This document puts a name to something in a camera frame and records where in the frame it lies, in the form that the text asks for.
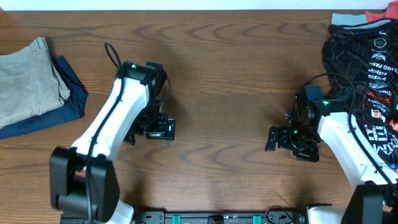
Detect red cloth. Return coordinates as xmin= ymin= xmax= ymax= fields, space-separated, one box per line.
xmin=365 ymin=1 xmax=398 ymax=22

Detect khaki cargo shorts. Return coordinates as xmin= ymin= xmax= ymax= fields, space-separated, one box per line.
xmin=1 ymin=37 xmax=70 ymax=128

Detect light blue cloth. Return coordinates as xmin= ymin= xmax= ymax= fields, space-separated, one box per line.
xmin=331 ymin=13 xmax=367 ymax=26

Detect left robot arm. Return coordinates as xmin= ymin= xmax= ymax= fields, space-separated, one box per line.
xmin=50 ymin=61 xmax=175 ymax=223

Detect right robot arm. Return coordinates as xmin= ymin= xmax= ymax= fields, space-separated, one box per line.
xmin=265 ymin=86 xmax=397 ymax=223

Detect black printed cycling jersey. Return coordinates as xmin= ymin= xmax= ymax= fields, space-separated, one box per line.
xmin=322 ymin=19 xmax=397 ymax=171

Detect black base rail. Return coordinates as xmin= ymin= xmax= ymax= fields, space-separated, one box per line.
xmin=60 ymin=203 xmax=312 ymax=224

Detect folded navy blue shorts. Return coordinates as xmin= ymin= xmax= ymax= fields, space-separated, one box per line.
xmin=0 ymin=55 xmax=90 ymax=140

